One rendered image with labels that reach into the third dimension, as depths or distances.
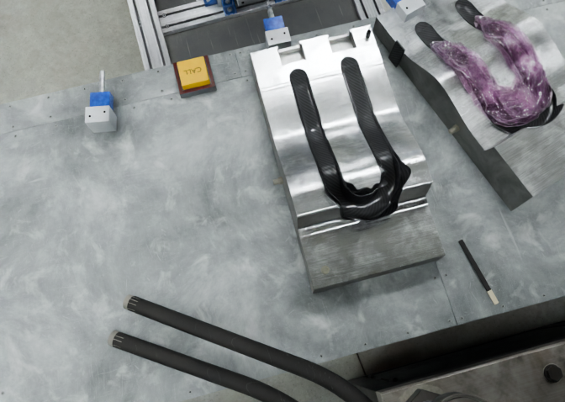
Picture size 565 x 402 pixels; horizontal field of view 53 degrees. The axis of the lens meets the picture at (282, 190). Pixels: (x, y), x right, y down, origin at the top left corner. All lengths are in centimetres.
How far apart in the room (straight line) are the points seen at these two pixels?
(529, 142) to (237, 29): 118
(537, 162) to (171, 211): 72
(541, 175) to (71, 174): 94
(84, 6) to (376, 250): 173
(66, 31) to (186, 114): 125
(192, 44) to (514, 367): 143
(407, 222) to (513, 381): 36
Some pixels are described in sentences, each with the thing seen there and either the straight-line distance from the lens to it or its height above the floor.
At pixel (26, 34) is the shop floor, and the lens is 250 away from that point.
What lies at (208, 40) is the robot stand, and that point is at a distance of 204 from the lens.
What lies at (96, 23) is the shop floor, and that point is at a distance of 243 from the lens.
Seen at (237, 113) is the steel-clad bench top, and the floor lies 80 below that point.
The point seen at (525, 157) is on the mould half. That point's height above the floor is 91.
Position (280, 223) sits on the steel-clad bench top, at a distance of 116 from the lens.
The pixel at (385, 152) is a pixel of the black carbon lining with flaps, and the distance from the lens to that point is 110.
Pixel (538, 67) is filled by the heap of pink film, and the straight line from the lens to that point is 129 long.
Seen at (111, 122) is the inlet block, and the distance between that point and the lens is 125.
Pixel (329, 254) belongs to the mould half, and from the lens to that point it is 109.
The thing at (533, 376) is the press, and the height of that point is 79.
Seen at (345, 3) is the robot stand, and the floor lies 21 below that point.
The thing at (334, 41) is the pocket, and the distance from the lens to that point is 125.
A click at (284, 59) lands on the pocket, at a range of 123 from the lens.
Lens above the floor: 193
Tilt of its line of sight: 73 degrees down
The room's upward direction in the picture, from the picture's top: 2 degrees counter-clockwise
